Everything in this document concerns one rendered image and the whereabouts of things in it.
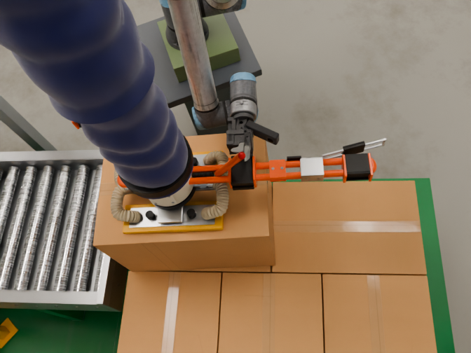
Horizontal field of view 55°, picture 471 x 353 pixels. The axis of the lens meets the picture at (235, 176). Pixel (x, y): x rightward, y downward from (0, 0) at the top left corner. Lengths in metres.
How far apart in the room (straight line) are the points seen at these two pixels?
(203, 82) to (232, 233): 0.51
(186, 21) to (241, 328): 1.13
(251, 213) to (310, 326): 0.54
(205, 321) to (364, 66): 1.88
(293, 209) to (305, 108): 1.02
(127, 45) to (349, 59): 2.27
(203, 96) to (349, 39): 1.73
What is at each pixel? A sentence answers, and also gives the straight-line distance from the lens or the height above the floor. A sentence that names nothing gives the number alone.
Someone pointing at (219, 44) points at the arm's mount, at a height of 0.84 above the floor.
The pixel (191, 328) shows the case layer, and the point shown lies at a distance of 1.87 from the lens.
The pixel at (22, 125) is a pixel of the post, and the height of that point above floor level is 0.60.
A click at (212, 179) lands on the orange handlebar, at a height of 1.09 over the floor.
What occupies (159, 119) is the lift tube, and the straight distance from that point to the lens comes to 1.09.
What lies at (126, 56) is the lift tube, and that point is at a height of 1.72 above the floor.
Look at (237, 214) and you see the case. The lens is 1.51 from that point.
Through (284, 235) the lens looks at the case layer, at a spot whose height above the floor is 0.54.
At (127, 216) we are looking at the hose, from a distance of 1.52.
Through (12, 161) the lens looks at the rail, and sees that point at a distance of 2.39.
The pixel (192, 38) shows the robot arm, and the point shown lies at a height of 1.31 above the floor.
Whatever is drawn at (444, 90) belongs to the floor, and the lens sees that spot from 2.99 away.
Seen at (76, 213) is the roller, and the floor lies 0.54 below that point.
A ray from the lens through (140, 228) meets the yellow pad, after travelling 1.55.
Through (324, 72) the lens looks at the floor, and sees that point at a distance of 2.96.
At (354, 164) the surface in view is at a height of 1.10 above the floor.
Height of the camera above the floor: 2.36
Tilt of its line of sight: 64 degrees down
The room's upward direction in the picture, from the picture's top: 17 degrees counter-clockwise
